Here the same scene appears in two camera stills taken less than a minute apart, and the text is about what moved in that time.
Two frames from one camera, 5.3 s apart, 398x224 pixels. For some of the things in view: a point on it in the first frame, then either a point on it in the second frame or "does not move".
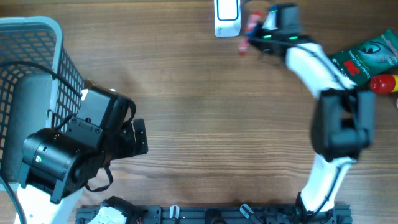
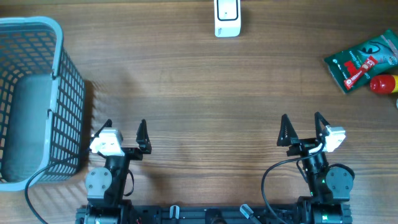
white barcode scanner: [227, 18] does not move
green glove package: [377, 56] does not move
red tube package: [254, 19] to [354, 72]
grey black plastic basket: [40, 87] does not move
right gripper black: [257, 43] to [301, 145]
